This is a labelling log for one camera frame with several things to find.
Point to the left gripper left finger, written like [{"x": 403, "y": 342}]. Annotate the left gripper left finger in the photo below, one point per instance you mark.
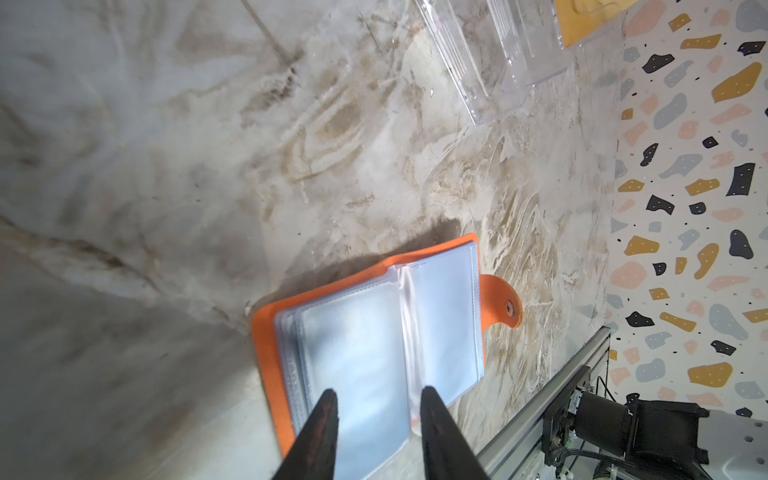
[{"x": 313, "y": 454}]

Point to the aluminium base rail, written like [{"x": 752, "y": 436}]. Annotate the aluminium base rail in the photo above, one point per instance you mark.
[{"x": 516, "y": 452}]

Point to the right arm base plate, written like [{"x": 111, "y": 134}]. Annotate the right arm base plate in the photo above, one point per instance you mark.
[{"x": 559, "y": 417}]

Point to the clear acrylic card stand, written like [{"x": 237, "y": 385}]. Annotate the clear acrylic card stand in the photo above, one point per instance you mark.
[{"x": 496, "y": 51}]

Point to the orange card holder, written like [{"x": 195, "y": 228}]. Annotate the orange card holder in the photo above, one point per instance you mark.
[{"x": 376, "y": 339}]

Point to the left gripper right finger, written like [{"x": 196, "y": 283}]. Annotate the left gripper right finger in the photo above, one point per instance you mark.
[{"x": 446, "y": 453}]

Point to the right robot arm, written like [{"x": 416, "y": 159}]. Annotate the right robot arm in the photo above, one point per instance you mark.
[{"x": 669, "y": 440}]

